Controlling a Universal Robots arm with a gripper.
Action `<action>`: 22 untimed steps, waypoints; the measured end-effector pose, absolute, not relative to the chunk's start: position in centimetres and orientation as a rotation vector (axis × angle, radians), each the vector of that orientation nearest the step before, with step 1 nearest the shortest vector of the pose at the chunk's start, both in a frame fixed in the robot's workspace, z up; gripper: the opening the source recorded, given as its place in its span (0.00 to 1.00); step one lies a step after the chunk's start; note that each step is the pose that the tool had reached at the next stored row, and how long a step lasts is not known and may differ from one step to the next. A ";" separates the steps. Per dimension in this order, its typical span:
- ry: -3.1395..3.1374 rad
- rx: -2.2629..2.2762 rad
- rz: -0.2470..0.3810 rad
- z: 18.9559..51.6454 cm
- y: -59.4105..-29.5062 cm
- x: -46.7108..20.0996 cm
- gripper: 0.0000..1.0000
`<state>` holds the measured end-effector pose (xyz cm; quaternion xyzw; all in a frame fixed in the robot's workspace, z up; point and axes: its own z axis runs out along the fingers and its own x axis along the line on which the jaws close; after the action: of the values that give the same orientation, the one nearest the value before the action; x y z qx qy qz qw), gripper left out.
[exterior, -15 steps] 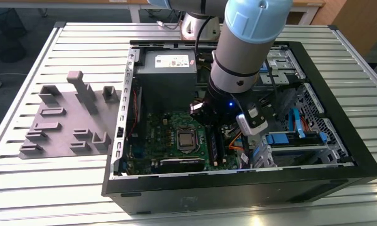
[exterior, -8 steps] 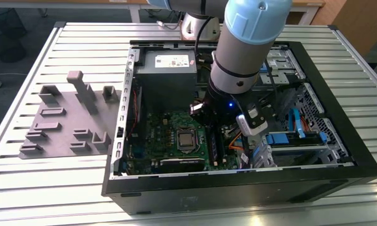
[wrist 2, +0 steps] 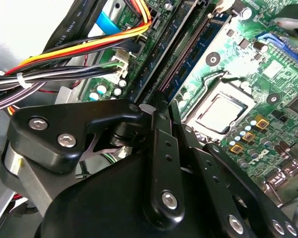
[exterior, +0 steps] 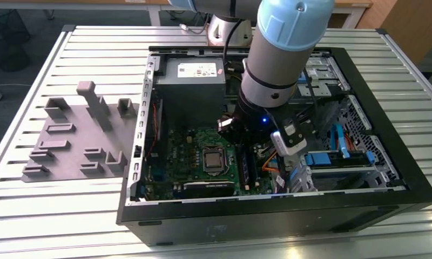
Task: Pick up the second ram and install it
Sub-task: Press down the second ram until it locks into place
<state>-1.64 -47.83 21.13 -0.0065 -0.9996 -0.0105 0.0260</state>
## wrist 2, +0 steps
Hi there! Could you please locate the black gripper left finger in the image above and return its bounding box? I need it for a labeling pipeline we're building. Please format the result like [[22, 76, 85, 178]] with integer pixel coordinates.
[[0, 98, 186, 224]]

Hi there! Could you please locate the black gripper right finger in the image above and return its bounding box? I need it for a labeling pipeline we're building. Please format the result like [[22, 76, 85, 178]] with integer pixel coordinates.
[[169, 101, 298, 238]]

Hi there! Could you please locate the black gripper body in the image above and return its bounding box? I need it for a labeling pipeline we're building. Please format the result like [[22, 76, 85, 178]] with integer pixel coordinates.
[[34, 153, 239, 238]]

